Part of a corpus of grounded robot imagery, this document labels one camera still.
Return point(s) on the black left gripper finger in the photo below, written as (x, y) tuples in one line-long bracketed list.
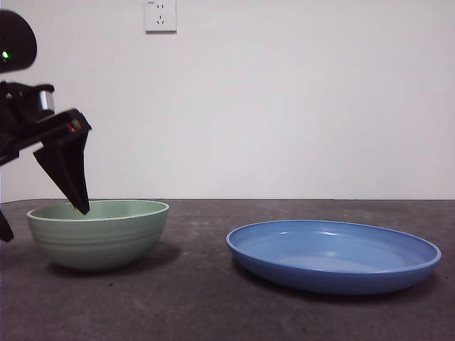
[(5, 229), (67, 170)]

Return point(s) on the green ribbed bowl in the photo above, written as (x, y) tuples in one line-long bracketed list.
[(103, 245)]

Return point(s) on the blue round plate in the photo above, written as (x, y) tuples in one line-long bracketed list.
[(330, 277)]

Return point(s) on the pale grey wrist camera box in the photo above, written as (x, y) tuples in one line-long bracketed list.
[(46, 100)]

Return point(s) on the white wall socket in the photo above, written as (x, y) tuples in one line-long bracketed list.
[(160, 21)]

